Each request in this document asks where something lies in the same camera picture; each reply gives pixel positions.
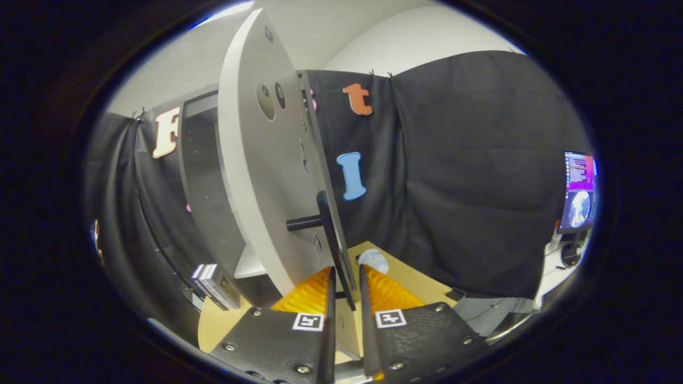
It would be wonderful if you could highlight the white cabinet door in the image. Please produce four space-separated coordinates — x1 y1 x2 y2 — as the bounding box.
218 8 359 358

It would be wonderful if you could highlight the small grey white box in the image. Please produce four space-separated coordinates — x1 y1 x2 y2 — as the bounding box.
191 263 242 311

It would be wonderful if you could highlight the white round object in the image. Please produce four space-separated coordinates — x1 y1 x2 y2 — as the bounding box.
356 248 390 275

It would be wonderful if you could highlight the dark grey cabinet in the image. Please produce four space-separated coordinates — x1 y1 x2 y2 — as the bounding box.
178 90 283 309

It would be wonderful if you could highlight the black backdrop cloth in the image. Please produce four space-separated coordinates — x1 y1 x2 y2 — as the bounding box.
85 51 593 321

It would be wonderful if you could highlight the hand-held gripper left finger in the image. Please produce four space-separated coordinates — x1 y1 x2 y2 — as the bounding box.
210 266 338 384

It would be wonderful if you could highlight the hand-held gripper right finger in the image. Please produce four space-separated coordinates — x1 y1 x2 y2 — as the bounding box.
358 264 490 383

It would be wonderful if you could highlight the white side desk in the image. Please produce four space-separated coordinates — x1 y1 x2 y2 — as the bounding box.
534 240 590 313

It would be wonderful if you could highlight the white cabinet shelf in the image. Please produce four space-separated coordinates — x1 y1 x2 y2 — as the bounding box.
235 243 267 279

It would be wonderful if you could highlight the computer monitor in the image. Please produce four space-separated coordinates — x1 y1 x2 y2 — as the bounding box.
557 151 598 269

